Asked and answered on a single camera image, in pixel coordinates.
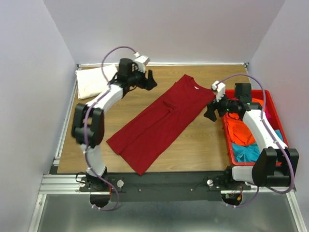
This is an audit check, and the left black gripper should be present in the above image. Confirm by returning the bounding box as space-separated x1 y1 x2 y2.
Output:
128 64 158 91

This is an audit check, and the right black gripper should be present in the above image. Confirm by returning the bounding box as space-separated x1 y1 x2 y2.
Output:
202 89 238 122

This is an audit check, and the dark red t shirt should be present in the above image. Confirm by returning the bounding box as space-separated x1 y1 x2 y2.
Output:
107 74 215 175

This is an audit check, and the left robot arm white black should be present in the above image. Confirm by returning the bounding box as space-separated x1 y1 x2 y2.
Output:
71 55 157 191

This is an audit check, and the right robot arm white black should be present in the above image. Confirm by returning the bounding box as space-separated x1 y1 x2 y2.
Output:
204 81 299 190

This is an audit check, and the orange t shirt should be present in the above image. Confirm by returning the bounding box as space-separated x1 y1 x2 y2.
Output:
225 113 255 146

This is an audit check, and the red plastic bin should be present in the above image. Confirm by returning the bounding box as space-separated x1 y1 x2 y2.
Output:
222 91 288 166

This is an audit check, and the teal t shirt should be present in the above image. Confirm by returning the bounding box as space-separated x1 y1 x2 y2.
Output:
231 130 283 163

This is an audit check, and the magenta t shirt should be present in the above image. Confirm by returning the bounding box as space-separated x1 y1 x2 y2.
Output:
227 98 271 120

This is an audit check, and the folded white t shirt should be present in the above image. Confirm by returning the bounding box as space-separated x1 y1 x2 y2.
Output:
75 67 108 100

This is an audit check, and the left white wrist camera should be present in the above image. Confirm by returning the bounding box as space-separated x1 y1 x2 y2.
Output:
134 52 150 73

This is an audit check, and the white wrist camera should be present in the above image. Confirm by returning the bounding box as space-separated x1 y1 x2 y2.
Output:
134 52 150 73
211 81 225 103

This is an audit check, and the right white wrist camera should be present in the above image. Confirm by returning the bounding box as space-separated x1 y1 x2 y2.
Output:
211 81 225 103

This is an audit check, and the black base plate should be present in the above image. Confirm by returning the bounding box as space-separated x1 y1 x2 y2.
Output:
75 171 250 206

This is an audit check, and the aluminium frame rail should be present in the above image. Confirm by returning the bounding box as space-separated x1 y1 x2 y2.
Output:
28 63 308 232

